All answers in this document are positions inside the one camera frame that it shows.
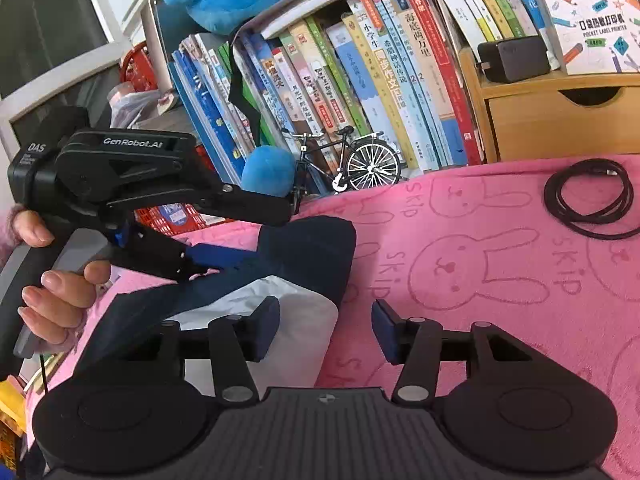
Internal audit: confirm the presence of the wooden drawer organizer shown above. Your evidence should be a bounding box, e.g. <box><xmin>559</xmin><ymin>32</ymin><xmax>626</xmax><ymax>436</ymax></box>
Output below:
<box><xmin>457</xmin><ymin>47</ymin><xmax>640</xmax><ymax>165</ymax></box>

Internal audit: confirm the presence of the stack of papers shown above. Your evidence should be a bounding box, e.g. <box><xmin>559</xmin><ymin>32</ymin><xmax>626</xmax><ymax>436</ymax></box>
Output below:
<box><xmin>109</xmin><ymin>82</ymin><xmax>177</xmax><ymax>131</ymax></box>

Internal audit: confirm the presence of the white printed box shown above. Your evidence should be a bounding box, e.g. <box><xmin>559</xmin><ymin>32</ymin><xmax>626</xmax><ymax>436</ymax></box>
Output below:
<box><xmin>532</xmin><ymin>0</ymin><xmax>640</xmax><ymax>76</ymax></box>

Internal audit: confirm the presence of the white navy jacket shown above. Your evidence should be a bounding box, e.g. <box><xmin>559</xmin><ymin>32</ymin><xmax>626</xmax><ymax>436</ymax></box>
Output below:
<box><xmin>75</xmin><ymin>215</ymin><xmax>357</xmax><ymax>396</ymax></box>

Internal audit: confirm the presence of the yellow plastic item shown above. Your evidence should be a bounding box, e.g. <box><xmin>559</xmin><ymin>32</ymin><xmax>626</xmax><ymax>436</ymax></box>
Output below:
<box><xmin>0</xmin><ymin>377</ymin><xmax>28</xmax><ymax>441</ymax></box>

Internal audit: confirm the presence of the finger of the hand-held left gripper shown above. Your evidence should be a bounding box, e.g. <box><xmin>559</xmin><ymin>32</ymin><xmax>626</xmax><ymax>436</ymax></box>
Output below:
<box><xmin>107</xmin><ymin>220</ymin><xmax>252</xmax><ymax>283</ymax></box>
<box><xmin>102</xmin><ymin>160</ymin><xmax>297</xmax><ymax>227</ymax></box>

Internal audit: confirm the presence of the miniature bicycle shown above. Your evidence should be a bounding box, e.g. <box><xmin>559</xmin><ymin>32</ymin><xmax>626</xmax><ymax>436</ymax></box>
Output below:
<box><xmin>280</xmin><ymin>127</ymin><xmax>405</xmax><ymax>213</ymax></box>

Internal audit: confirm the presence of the row of tall picture books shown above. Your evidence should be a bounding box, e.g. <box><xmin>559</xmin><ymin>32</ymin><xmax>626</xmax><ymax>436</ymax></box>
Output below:
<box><xmin>167</xmin><ymin>0</ymin><xmax>483</xmax><ymax>191</ymax></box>

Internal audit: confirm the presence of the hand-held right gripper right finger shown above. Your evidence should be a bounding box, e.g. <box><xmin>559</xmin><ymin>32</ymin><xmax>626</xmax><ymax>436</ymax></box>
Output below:
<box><xmin>371</xmin><ymin>299</ymin><xmax>536</xmax><ymax>405</ymax></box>

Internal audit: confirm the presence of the black coiled cable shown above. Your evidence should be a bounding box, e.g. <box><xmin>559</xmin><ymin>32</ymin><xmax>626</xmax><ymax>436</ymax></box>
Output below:
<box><xmin>544</xmin><ymin>159</ymin><xmax>640</xmax><ymax>240</ymax></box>

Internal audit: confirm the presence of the blue plush ball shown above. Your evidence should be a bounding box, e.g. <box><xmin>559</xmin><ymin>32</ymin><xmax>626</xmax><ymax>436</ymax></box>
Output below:
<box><xmin>241</xmin><ymin>146</ymin><xmax>297</xmax><ymax>196</ymax></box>

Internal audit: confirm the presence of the red plastic basket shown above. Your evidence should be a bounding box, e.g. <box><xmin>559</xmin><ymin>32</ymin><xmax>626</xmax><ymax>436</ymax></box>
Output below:
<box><xmin>120</xmin><ymin>40</ymin><xmax>156</xmax><ymax>91</ymax></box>

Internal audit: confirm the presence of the black power adapter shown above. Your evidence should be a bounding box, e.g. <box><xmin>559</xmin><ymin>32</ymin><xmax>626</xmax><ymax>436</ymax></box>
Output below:
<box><xmin>477</xmin><ymin>35</ymin><xmax>551</xmax><ymax>84</ymax></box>

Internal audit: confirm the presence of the person's left hand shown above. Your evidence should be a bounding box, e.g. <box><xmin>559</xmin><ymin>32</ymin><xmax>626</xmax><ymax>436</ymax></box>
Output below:
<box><xmin>11</xmin><ymin>209</ymin><xmax>112</xmax><ymax>347</ymax></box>

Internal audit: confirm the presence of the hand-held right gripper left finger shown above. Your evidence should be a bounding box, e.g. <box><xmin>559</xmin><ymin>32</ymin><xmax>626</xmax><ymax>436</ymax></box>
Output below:
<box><xmin>145</xmin><ymin>296</ymin><xmax>282</xmax><ymax>405</ymax></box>

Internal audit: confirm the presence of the window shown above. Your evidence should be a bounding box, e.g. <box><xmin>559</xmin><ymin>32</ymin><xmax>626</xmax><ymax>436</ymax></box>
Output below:
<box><xmin>0</xmin><ymin>0</ymin><xmax>173</xmax><ymax>148</ymax></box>

